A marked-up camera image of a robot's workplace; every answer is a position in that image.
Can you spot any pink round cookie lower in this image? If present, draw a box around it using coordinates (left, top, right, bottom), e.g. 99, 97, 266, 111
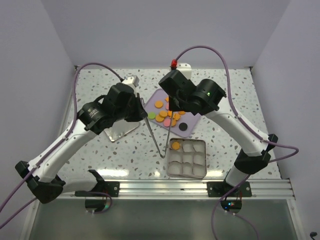
163, 118, 171, 127

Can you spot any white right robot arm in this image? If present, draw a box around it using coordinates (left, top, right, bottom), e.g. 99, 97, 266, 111
158, 69, 278, 197

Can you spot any orange fish cookie middle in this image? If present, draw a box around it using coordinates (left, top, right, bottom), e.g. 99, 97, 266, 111
167, 110, 181, 121

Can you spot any square cookie tin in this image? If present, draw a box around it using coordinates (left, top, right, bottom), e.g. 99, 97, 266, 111
167, 138, 207, 179

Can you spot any aluminium mounting rail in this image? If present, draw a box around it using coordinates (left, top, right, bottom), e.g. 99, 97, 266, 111
37, 177, 295, 201

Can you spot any orange round cookie top left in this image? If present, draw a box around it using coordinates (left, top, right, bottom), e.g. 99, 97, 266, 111
154, 100, 164, 109

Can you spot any orange flower cookie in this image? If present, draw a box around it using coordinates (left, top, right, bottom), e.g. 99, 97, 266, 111
171, 141, 181, 151

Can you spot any lilac plastic tray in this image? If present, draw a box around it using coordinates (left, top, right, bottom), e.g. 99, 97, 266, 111
145, 89, 201, 138

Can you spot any silver tin lid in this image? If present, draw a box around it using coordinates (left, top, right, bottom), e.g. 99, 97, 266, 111
104, 120, 140, 143

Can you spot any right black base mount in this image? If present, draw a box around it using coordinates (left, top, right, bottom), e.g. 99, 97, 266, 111
206, 181, 253, 198

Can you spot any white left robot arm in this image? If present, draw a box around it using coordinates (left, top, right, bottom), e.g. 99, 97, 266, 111
15, 82, 148, 204

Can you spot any black sandwich cookie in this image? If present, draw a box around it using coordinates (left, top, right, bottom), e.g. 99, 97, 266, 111
178, 122, 188, 132

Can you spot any orange round cookie middle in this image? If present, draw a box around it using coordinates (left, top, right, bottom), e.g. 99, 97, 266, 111
159, 110, 168, 118

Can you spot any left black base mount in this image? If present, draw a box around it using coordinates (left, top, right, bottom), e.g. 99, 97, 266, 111
75, 169, 120, 197

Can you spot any orange round cookie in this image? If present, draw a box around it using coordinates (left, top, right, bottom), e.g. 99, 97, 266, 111
154, 100, 164, 109
155, 115, 165, 123
159, 110, 168, 118

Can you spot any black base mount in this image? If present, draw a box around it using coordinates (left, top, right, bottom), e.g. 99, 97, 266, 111
75, 169, 120, 197
206, 181, 253, 198

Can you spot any orange round cookie lower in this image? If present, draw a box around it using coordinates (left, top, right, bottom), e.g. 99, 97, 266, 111
155, 115, 165, 123

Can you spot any orange plain cookie bottom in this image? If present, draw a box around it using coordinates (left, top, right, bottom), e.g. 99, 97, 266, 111
171, 119, 177, 127

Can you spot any green round cookie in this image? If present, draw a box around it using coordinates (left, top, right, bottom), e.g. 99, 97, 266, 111
148, 112, 157, 120

